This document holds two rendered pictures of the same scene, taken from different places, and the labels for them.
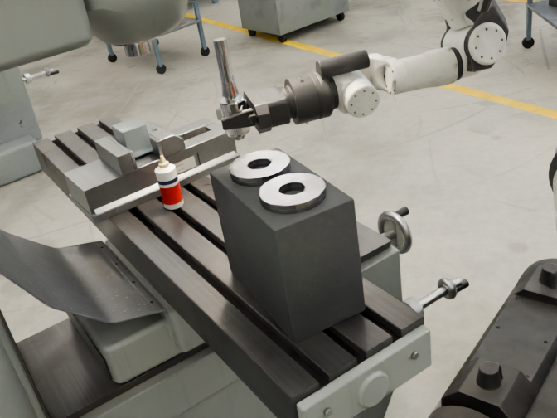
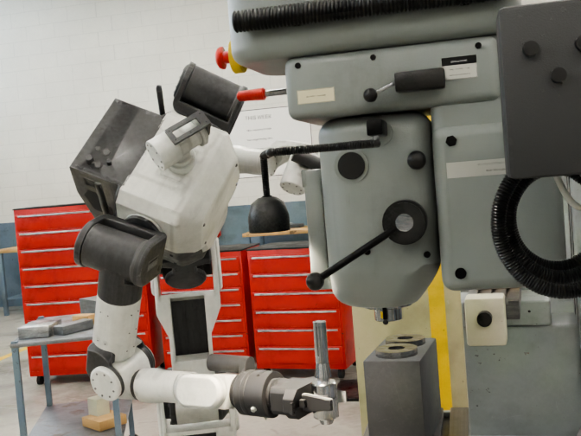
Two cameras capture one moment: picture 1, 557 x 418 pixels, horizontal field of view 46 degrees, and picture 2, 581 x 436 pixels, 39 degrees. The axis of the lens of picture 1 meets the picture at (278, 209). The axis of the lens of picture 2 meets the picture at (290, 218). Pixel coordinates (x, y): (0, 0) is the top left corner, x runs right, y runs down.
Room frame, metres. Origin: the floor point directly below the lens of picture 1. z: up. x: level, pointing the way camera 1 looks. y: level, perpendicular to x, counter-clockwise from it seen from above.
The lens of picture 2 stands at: (2.28, 1.00, 1.54)
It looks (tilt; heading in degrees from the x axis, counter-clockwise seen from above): 3 degrees down; 222
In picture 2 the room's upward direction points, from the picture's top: 5 degrees counter-clockwise
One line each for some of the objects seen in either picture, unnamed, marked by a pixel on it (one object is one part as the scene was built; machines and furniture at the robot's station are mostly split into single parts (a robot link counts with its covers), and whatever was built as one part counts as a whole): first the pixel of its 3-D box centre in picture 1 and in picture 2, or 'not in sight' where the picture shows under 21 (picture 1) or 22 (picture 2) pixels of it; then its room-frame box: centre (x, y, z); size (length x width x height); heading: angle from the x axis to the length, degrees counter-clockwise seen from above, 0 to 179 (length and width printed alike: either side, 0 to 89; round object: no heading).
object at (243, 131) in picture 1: (235, 118); (325, 401); (1.16, 0.05, 1.12); 0.05 x 0.05 x 0.06
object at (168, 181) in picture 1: (167, 181); not in sight; (1.17, 0.20, 1.01); 0.04 x 0.04 x 0.11
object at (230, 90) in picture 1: (225, 70); (321, 351); (1.16, 0.05, 1.22); 0.03 x 0.03 x 0.11
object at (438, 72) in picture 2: not in sight; (404, 86); (1.22, 0.31, 1.66); 0.12 x 0.04 x 0.04; 119
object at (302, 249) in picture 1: (285, 235); (404, 387); (0.83, 0.00, 1.06); 0.22 x 0.12 x 0.20; 23
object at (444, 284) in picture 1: (435, 295); not in sight; (1.27, -0.34, 0.54); 0.22 x 0.06 x 0.06; 119
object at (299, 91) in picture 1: (282, 105); (283, 396); (1.17, -0.04, 1.13); 0.13 x 0.12 x 0.10; 10
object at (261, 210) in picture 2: not in sight; (268, 213); (1.25, 0.04, 1.48); 0.07 x 0.07 x 0.06
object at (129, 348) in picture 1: (196, 271); not in sight; (1.13, 0.19, 0.82); 0.50 x 0.35 x 0.12; 119
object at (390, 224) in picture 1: (384, 238); not in sight; (1.38, -0.25, 0.66); 0.16 x 0.12 x 0.12; 119
